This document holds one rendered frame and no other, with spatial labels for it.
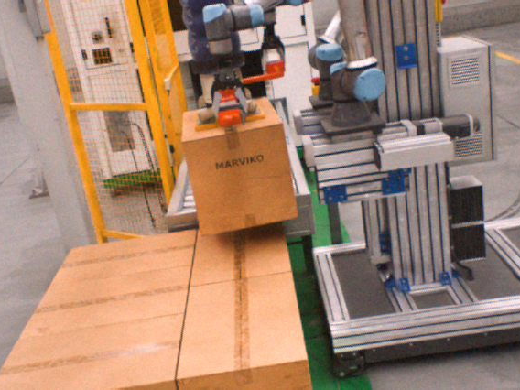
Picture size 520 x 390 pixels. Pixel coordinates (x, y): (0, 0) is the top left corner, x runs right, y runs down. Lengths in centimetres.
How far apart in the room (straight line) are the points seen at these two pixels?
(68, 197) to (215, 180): 154
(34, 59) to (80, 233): 102
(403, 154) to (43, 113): 215
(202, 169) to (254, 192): 23
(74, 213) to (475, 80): 237
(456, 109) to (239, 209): 95
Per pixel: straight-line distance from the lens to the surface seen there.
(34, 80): 387
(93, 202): 453
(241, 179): 262
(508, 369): 292
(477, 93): 278
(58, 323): 258
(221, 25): 220
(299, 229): 320
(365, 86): 237
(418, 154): 249
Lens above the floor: 167
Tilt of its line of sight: 19 degrees down
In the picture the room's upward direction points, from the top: 9 degrees counter-clockwise
